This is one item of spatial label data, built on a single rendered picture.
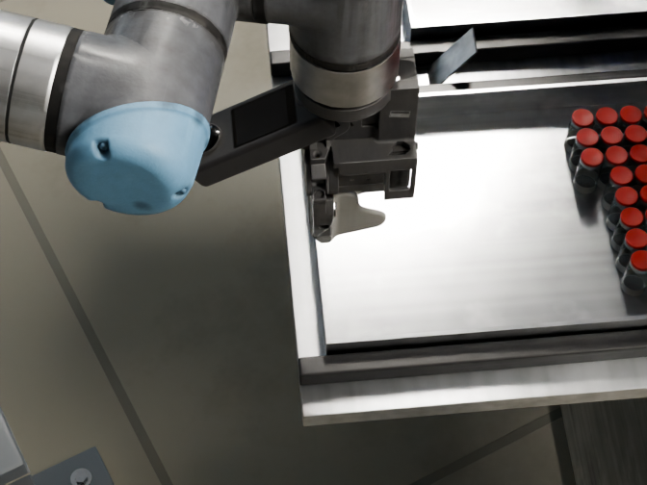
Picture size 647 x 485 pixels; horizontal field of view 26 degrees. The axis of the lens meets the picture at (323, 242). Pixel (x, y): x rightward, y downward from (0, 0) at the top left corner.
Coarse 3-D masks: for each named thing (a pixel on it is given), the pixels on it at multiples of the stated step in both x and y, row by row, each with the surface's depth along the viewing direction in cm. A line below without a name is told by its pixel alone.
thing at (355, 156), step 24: (408, 48) 99; (408, 72) 98; (384, 96) 96; (408, 96) 97; (336, 120) 96; (360, 120) 100; (384, 120) 99; (408, 120) 100; (312, 144) 101; (336, 144) 101; (360, 144) 101; (384, 144) 101; (408, 144) 101; (312, 168) 101; (336, 168) 102; (360, 168) 101; (384, 168) 102; (408, 168) 102; (336, 192) 104; (384, 192) 104; (408, 192) 104
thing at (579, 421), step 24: (576, 408) 196; (600, 408) 182; (624, 408) 169; (576, 432) 197; (600, 432) 183; (624, 432) 170; (576, 456) 198; (600, 456) 184; (624, 456) 171; (576, 480) 199; (600, 480) 185; (624, 480) 172
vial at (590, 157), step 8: (584, 152) 128; (592, 152) 128; (600, 152) 128; (584, 160) 127; (592, 160) 127; (600, 160) 127; (584, 168) 128; (592, 168) 127; (600, 168) 128; (576, 176) 130; (584, 176) 128; (592, 176) 128; (576, 184) 130; (584, 184) 129; (592, 184) 129; (584, 192) 130
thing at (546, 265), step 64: (448, 128) 135; (512, 128) 135; (448, 192) 131; (512, 192) 131; (576, 192) 131; (320, 256) 123; (384, 256) 127; (448, 256) 127; (512, 256) 127; (576, 256) 127; (384, 320) 124; (448, 320) 124; (512, 320) 124; (576, 320) 120; (640, 320) 120
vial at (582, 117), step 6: (576, 114) 130; (582, 114) 130; (588, 114) 130; (576, 120) 130; (582, 120) 130; (588, 120) 130; (570, 126) 131; (576, 126) 130; (582, 126) 129; (588, 126) 129; (570, 132) 131; (576, 132) 130; (570, 138) 131; (564, 144) 133; (570, 144) 132; (570, 150) 133
